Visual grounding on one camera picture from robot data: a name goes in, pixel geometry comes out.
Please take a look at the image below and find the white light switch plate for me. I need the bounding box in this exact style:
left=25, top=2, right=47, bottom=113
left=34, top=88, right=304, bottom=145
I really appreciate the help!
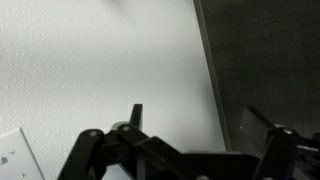
left=0, top=127, right=46, bottom=180

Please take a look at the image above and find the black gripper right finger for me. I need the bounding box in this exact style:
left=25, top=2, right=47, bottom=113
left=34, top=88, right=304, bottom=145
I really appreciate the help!
left=240, top=105, right=320, bottom=180

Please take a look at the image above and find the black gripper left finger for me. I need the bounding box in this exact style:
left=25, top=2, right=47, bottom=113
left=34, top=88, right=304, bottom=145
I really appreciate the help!
left=56, top=103, right=183, bottom=180

